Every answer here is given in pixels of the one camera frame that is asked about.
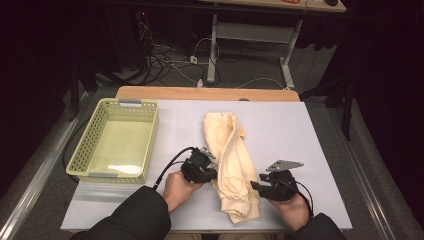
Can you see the cream pants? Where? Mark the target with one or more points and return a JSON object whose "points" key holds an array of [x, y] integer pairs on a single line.
{"points": [[233, 166]]}

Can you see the black stand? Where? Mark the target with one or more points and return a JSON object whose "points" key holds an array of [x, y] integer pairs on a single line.
{"points": [[74, 100], [348, 116]]}

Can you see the metal floor rail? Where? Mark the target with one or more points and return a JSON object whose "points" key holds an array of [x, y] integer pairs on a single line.
{"points": [[356, 163], [43, 163]]}

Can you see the red object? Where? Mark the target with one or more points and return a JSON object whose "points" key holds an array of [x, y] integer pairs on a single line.
{"points": [[290, 1]]}

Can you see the person's right hand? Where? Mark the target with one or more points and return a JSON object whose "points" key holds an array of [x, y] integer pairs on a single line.
{"points": [[295, 213]]}

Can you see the white board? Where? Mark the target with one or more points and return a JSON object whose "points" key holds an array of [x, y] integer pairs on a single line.
{"points": [[283, 133]]}

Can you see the person's left hand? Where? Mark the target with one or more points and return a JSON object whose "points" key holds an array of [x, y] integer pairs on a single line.
{"points": [[178, 191]]}

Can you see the white-legged desk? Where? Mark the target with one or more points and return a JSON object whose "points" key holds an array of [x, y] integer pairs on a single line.
{"points": [[253, 33]]}

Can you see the green plastic basket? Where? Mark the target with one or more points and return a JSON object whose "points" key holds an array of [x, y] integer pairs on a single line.
{"points": [[120, 143]]}

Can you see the white power adapter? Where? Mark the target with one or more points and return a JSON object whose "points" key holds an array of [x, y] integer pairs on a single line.
{"points": [[193, 60]]}

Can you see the black computer mouse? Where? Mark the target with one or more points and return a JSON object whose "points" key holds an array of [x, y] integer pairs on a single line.
{"points": [[331, 2]]}

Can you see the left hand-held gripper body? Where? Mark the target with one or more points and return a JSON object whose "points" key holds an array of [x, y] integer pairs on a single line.
{"points": [[196, 168]]}

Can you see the wooden table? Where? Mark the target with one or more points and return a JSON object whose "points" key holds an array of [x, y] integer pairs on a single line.
{"points": [[206, 93]]}

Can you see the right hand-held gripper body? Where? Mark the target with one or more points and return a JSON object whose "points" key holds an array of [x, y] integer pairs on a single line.
{"points": [[281, 186]]}

